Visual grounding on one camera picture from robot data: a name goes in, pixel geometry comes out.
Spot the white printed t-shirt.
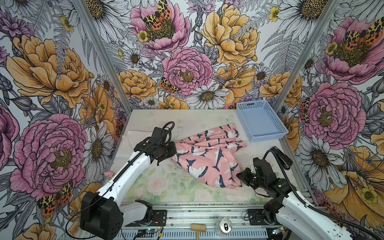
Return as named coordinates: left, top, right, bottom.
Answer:
left=118, top=130, right=152, bottom=152

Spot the right green circuit board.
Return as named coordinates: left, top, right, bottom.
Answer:
left=271, top=227, right=286, bottom=235

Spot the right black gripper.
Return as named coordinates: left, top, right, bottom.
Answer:
left=235, top=167, right=267, bottom=191

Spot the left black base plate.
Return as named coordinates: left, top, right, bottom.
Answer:
left=135, top=210, right=168, bottom=227

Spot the green circuit board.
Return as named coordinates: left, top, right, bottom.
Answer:
left=271, top=227, right=286, bottom=235
left=135, top=228, right=162, bottom=238

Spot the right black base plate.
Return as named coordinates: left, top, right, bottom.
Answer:
left=244, top=209, right=269, bottom=226

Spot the left green circuit board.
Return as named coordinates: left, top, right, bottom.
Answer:
left=135, top=228, right=162, bottom=238

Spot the pink patterned garment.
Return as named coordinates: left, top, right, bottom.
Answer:
left=172, top=124, right=247, bottom=189

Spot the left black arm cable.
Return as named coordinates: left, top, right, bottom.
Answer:
left=65, top=121, right=176, bottom=240

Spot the blue plastic laundry basket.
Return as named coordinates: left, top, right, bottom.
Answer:
left=236, top=100, right=289, bottom=143

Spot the right black corrugated cable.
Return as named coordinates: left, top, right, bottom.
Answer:
left=262, top=146, right=384, bottom=240

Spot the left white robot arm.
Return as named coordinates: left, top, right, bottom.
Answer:
left=80, top=122, right=177, bottom=240

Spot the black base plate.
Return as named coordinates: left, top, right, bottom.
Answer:
left=135, top=210, right=168, bottom=227
left=244, top=209, right=269, bottom=226

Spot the black clip on table edge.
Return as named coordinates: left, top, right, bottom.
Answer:
left=271, top=147, right=293, bottom=170

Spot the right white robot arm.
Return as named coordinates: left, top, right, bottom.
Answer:
left=237, top=158, right=365, bottom=240

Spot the aluminium front rail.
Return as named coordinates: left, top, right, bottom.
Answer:
left=76, top=202, right=337, bottom=232

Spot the wooden mallet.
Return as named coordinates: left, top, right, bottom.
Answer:
left=190, top=224, right=207, bottom=240

